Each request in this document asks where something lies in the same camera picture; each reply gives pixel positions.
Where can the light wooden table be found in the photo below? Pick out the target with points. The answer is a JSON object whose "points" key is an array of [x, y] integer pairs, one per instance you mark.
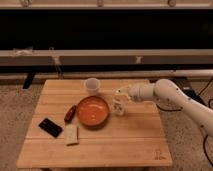
{"points": [[136, 139]]}

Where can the grey horizontal rail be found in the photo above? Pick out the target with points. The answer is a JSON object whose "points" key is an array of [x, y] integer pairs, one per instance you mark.
{"points": [[105, 57]]}

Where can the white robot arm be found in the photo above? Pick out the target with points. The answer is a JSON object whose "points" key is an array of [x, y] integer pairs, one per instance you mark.
{"points": [[164, 89]]}

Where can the orange bowl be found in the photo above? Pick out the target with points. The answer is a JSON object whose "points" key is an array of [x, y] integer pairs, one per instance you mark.
{"points": [[92, 111]]}

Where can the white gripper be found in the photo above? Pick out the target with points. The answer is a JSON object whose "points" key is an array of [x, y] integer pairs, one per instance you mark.
{"points": [[138, 92]]}

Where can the black rectangular phone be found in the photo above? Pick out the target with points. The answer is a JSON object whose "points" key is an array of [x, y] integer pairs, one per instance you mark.
{"points": [[50, 127]]}

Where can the translucent plastic cup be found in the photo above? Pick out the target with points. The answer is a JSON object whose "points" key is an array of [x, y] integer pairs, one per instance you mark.
{"points": [[92, 85]]}

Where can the beige snack bar packet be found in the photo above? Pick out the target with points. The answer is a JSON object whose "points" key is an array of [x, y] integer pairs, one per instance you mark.
{"points": [[71, 134]]}

